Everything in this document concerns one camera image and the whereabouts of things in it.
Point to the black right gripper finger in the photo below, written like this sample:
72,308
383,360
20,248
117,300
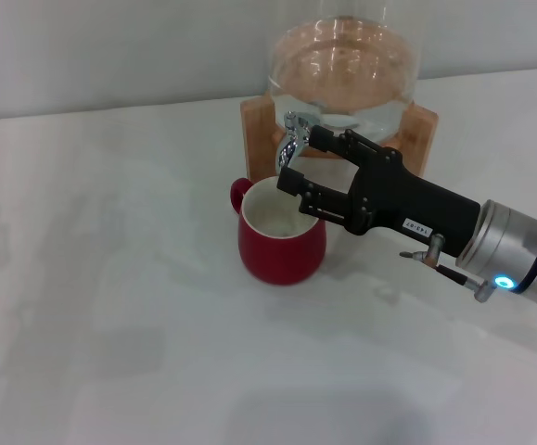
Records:
323,199
351,146

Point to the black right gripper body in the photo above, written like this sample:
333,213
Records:
407,199

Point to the red ceramic cup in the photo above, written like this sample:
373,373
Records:
277,255

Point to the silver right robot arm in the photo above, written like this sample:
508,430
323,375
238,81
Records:
514,250

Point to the chrome faucet tap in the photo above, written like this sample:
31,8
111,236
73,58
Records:
290,125

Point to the clear glass dispenser jar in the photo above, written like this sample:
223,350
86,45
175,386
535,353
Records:
342,69

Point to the wooden dispenser stand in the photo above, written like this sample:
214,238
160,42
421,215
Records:
256,139

